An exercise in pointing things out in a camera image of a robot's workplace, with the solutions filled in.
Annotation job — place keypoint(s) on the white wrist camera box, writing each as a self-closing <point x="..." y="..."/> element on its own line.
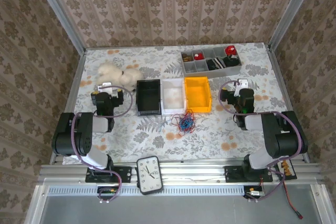
<point x="105" y="87"/>
<point x="241" y="85"/>

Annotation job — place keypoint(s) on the large red white toy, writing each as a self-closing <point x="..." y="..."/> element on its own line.
<point x="231" y="49"/>

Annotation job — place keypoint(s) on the black bundled item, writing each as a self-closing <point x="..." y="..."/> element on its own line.
<point x="231" y="61"/>

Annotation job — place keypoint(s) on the grey compartment organizer tray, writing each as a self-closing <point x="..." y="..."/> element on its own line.
<point x="202" y="67"/>

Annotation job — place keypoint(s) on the black controller box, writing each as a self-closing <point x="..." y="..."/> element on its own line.
<point x="253" y="192"/>
<point x="107" y="191"/>

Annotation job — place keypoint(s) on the floral printed tablecloth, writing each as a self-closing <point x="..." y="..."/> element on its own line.
<point x="157" y="142"/>

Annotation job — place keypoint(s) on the brown small item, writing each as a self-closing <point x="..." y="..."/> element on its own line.
<point x="187" y="56"/>

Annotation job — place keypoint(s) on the black board with orange connectors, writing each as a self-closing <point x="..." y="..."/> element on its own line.
<point x="286" y="169"/>

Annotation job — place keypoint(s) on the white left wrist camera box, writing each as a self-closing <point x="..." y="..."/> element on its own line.
<point x="105" y="87"/>

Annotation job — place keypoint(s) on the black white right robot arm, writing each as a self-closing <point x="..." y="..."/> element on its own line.
<point x="278" y="134"/>

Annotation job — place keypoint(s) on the black left controller box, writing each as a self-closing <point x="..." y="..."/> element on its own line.
<point x="107" y="191"/>

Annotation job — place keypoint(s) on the black plastic bin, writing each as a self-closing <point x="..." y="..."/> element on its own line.
<point x="148" y="98"/>

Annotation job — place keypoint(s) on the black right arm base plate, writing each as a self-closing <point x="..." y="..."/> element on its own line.
<point x="232" y="174"/>

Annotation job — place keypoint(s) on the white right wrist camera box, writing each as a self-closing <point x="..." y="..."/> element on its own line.
<point x="241" y="85"/>

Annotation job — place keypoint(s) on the aluminium frame post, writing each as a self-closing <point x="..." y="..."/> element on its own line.
<point x="61" y="14"/>
<point x="291" y="11"/>

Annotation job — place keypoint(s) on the small red white toy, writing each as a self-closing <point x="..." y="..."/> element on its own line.
<point x="198" y="56"/>

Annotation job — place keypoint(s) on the black right controller box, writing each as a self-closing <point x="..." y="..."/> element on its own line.
<point x="253" y="192"/>

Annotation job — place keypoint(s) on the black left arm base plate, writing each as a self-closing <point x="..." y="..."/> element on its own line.
<point x="123" y="174"/>

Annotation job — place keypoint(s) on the white plastic bin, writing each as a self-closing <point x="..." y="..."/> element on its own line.
<point x="172" y="96"/>

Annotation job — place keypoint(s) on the black white striped cloth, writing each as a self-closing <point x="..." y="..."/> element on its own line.
<point x="215" y="63"/>

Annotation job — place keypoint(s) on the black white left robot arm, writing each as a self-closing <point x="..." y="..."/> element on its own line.
<point x="84" y="134"/>

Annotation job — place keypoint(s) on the black white analog clock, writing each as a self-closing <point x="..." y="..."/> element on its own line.
<point x="149" y="174"/>

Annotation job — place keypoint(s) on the yellow plastic bin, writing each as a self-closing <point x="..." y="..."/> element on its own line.
<point x="197" y="94"/>

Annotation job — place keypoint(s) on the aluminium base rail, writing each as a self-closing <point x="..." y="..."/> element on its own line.
<point x="189" y="172"/>

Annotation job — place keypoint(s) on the white plush toy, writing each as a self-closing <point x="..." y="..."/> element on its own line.
<point x="118" y="75"/>

